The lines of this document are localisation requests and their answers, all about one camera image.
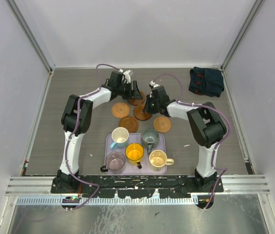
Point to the white mug blue handle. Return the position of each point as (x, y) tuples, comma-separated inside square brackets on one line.
[(120, 138)]

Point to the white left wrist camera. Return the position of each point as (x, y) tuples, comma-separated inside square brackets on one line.
[(127, 75)]

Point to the yellow mug black handle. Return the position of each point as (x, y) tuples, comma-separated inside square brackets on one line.
[(134, 153)]

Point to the grey green ceramic mug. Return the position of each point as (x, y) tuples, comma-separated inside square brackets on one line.
[(150, 139)]

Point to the purple glass mug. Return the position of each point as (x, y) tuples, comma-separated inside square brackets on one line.
[(115, 163)]

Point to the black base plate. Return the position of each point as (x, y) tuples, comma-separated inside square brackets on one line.
[(133, 186)]

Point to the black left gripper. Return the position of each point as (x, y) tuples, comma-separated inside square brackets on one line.
[(132, 94)]

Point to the dark teal crumpled cloth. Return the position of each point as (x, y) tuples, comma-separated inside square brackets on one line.
[(206, 81)]

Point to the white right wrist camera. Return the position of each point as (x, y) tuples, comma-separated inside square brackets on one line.
[(152, 85)]

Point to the woven rattan coaster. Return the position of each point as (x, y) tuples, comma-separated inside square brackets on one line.
[(120, 110), (162, 124)]

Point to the brown wooden coaster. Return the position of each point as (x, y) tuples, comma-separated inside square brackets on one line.
[(140, 114), (130, 123), (137, 101)]

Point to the lavender plastic tray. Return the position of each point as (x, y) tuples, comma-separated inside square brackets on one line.
[(130, 169)]

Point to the cream mug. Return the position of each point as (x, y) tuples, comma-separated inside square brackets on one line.
[(158, 160)]

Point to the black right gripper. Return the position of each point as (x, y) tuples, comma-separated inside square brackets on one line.
[(146, 108)]

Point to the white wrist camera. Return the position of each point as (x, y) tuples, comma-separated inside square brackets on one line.
[(127, 75), (152, 85)]

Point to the aluminium frame rail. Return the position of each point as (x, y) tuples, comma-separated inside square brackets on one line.
[(23, 16)]

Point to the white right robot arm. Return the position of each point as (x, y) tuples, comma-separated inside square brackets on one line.
[(207, 126)]

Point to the white slotted cable duct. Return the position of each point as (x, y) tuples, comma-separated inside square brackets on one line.
[(72, 201)]

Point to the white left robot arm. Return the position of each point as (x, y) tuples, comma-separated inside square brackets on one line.
[(76, 120)]

